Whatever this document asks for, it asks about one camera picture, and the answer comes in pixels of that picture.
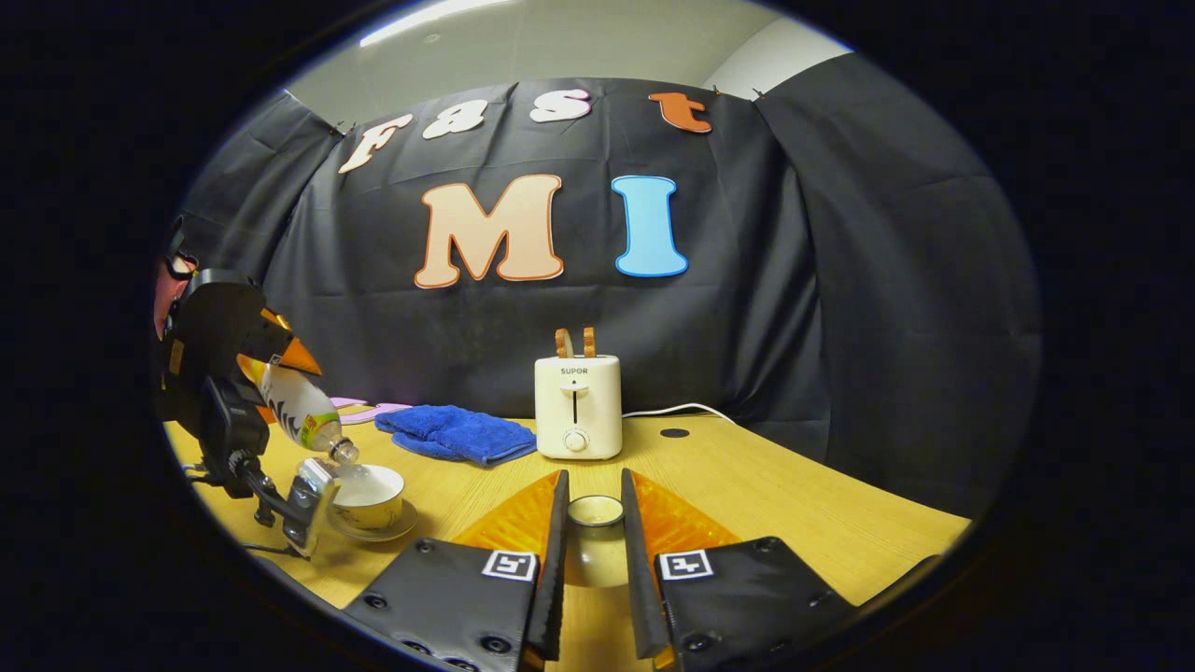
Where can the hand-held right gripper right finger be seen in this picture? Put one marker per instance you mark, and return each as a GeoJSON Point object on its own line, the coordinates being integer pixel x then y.
{"type": "Point", "coordinates": [639, 579]}

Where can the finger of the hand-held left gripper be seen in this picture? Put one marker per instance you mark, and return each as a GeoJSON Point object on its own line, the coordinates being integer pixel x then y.
{"type": "Point", "coordinates": [301, 359]}
{"type": "Point", "coordinates": [277, 320]}

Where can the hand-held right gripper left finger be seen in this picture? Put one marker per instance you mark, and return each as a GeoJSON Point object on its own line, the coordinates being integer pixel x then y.
{"type": "Point", "coordinates": [551, 579]}

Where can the cream teacup lid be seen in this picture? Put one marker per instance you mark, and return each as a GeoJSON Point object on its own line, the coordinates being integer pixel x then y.
{"type": "Point", "coordinates": [596, 560]}

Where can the clear water bottle white label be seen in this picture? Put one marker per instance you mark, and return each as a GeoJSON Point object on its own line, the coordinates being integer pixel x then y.
{"type": "Point", "coordinates": [299, 411]}

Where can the cream ceramic teacup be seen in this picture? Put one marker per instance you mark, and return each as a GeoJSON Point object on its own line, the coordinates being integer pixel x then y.
{"type": "Point", "coordinates": [369, 499]}

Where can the pink foam cutout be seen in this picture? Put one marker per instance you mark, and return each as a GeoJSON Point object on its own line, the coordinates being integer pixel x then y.
{"type": "Point", "coordinates": [373, 411]}

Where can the black round table grommet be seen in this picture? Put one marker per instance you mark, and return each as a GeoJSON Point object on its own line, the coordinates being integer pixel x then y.
{"type": "Point", "coordinates": [674, 433]}

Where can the white toaster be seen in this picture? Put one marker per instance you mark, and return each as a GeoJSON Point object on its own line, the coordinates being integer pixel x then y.
{"type": "Point", "coordinates": [579, 411]}

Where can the blue towel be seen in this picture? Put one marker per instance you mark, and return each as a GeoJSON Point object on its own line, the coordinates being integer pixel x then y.
{"type": "Point", "coordinates": [457, 434]}

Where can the brown toast slice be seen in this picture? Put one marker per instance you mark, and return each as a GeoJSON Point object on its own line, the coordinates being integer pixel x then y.
{"type": "Point", "coordinates": [589, 342]}
{"type": "Point", "coordinates": [562, 343]}

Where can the black backdrop cloth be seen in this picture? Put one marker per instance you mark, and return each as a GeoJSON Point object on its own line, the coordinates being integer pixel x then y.
{"type": "Point", "coordinates": [747, 327]}

